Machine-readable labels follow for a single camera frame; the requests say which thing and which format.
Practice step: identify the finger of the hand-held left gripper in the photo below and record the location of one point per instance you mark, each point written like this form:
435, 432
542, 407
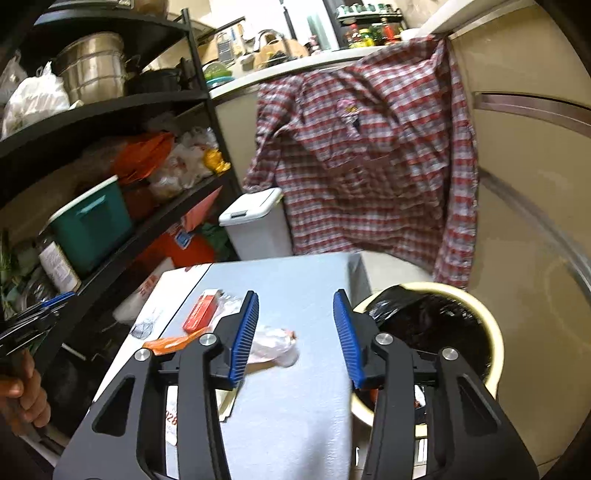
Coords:
27, 334
53, 300

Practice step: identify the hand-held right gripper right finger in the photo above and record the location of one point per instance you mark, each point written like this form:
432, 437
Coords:
348, 344

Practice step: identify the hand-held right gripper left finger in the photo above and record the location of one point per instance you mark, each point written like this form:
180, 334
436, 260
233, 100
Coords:
244, 341

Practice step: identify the clear plastic wrapper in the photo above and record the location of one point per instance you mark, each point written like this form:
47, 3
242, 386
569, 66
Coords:
228, 304
272, 346

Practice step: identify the yellow waste basket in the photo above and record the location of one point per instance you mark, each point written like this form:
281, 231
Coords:
490, 341

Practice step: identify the person's left hand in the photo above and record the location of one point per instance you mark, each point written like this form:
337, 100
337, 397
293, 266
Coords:
27, 392

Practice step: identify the glass jar with label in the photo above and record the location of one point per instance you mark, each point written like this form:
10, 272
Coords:
55, 267

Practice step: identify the red cardboard box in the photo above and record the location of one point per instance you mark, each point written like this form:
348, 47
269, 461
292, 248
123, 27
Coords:
201, 314

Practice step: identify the white sack with red print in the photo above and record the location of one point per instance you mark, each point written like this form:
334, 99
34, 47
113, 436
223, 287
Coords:
130, 302

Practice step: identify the orange wrapper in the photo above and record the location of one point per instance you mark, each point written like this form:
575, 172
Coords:
166, 344

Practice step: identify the black bin liner bag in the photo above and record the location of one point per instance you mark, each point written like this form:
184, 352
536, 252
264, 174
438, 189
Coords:
429, 323

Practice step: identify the teal storage box white lid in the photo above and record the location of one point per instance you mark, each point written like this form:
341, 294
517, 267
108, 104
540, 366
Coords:
97, 226

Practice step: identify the grey table mat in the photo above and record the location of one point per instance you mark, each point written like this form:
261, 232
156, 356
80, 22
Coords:
295, 415

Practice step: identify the white printed paper slip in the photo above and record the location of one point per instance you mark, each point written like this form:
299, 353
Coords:
171, 415

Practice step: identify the orange package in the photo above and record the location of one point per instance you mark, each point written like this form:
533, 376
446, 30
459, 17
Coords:
184, 251

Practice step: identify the white swing-lid bin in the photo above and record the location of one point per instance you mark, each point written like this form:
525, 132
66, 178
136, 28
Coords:
258, 230

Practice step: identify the red plaid shirt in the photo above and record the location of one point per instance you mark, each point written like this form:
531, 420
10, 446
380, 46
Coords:
369, 184

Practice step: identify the orange plastic bag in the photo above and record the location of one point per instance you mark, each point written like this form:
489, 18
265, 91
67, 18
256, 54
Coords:
143, 157

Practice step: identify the yellow crumpled bag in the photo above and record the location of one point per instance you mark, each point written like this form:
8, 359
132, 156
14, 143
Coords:
216, 160

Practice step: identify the clear bag of food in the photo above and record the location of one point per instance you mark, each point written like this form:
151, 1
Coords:
180, 166

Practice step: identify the white plastic bag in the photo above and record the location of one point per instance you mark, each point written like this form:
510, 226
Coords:
37, 99

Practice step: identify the black metal shelf rack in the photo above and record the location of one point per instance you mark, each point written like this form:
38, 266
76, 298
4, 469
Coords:
152, 99

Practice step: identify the large steel pot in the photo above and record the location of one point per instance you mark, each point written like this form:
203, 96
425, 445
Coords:
92, 69

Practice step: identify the black cooking pan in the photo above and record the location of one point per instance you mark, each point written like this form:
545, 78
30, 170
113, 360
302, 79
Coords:
157, 81

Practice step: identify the green bowl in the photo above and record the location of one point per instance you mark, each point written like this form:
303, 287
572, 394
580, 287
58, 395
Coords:
217, 74

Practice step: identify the brown paper bag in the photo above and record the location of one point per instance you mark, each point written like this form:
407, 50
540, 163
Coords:
281, 53

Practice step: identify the spice rack with bottles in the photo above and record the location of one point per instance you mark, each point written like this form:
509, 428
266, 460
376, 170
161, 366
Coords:
369, 27

